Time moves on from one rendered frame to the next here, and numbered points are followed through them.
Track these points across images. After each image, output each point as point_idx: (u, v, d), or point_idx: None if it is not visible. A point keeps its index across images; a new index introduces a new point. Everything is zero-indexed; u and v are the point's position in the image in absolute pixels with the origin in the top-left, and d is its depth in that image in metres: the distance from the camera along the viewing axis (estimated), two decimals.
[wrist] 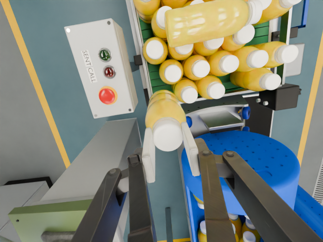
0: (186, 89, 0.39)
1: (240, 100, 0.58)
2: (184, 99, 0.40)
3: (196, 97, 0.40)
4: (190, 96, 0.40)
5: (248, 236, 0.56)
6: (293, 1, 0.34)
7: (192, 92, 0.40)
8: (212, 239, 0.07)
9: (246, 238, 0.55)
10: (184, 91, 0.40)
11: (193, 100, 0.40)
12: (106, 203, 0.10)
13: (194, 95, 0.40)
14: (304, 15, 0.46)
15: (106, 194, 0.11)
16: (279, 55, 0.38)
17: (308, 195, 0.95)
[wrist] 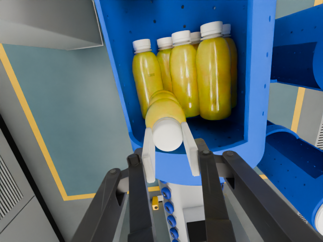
0: None
1: None
2: None
3: None
4: None
5: None
6: None
7: None
8: (212, 239, 0.07)
9: None
10: None
11: None
12: (106, 203, 0.10)
13: None
14: None
15: (106, 194, 0.11)
16: None
17: None
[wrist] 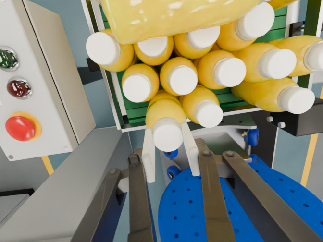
0: (161, 127, 0.20)
1: (244, 117, 0.43)
2: (157, 144, 0.20)
3: (181, 140, 0.20)
4: (169, 139, 0.20)
5: None
6: None
7: (173, 133, 0.20)
8: (212, 239, 0.07)
9: None
10: (156, 130, 0.20)
11: (175, 146, 0.21)
12: (106, 203, 0.10)
13: (177, 138, 0.20)
14: None
15: (106, 194, 0.11)
16: (314, 58, 0.22)
17: None
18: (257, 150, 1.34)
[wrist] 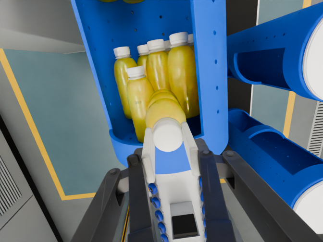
0: (161, 127, 0.20)
1: None
2: (157, 144, 0.20)
3: (181, 140, 0.20)
4: (169, 139, 0.20)
5: None
6: None
7: (173, 133, 0.20)
8: (212, 239, 0.07)
9: None
10: (156, 130, 0.20)
11: (175, 146, 0.21)
12: (106, 203, 0.10)
13: (177, 138, 0.20)
14: None
15: (106, 194, 0.11)
16: None
17: None
18: (236, 30, 1.18)
